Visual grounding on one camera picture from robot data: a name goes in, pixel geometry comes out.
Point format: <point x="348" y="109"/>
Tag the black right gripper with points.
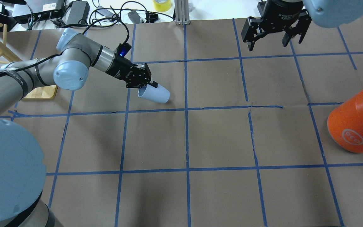
<point x="280" y="11"/>

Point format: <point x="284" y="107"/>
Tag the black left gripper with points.
<point x="118" y="69"/>

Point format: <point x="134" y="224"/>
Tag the light blue plastic cup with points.
<point x="157" y="94"/>

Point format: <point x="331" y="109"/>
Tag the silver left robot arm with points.
<point x="22" y="172"/>

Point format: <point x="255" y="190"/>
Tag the yellow tape roll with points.
<point x="162" y="5"/>

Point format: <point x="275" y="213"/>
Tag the black power brick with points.
<point x="78" y="12"/>

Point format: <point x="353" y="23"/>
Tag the aluminium frame post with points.
<point x="181" y="9"/>

